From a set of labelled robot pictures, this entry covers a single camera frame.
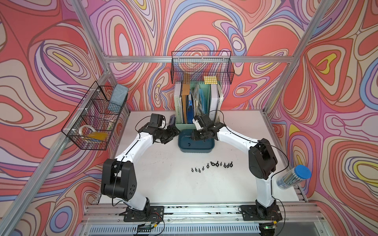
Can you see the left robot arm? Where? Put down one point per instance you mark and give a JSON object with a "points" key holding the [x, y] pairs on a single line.
{"points": [[119, 180]]}

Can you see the black wire basket left wall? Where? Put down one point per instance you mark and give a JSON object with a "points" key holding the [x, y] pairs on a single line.
{"points": [[95, 110]]}

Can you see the teal plastic storage tray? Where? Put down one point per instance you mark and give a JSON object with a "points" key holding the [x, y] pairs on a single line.
{"points": [[187, 145]]}

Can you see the mint green file organizer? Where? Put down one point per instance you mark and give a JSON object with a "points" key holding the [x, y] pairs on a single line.
{"points": [[195, 100]]}

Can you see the grey stapler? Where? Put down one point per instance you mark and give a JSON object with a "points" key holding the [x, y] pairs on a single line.
{"points": [[172, 120]]}

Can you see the white binder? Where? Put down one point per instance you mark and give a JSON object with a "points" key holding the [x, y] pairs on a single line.
{"points": [[213, 104]]}

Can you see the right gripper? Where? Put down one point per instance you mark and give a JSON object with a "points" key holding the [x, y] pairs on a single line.
{"points": [[195, 136]]}

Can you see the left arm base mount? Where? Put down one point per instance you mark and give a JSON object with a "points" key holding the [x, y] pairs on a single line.
{"points": [[149, 214]]}

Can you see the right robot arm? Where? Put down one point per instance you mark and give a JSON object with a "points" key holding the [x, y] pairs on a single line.
{"points": [[261, 162]]}

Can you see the brown folder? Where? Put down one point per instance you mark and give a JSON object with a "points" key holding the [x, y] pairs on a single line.
{"points": [[185, 93]]}

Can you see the blue lid clear jar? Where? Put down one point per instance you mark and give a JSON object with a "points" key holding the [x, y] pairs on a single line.
{"points": [[294, 176]]}

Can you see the black wire basket wall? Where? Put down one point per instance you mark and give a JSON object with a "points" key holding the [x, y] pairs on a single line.
{"points": [[95, 110], [189, 67]]}

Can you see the blue folder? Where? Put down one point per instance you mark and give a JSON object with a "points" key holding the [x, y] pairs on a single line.
{"points": [[190, 112]]}

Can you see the yellow pad in basket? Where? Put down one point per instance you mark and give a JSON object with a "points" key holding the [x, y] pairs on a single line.
{"points": [[96, 137]]}

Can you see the black wire basket back wall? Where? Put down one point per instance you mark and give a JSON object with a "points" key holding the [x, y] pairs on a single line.
{"points": [[189, 67]]}

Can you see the white tape roll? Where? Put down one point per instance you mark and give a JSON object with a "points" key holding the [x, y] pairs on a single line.
{"points": [[84, 130]]}

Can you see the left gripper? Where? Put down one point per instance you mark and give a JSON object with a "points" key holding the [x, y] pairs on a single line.
{"points": [[171, 132]]}

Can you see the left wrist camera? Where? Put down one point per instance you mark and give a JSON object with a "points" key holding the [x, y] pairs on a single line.
{"points": [[157, 121]]}

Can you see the grey blue sponge block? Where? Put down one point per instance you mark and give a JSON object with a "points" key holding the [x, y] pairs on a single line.
{"points": [[119, 95]]}

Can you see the aluminium front rail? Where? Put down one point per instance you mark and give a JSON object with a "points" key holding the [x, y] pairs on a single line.
{"points": [[222, 219]]}

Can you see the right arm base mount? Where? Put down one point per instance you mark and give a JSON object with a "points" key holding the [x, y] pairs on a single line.
{"points": [[260, 213]]}

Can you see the yellow sticky note pad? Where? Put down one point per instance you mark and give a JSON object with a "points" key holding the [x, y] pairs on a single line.
{"points": [[210, 80]]}

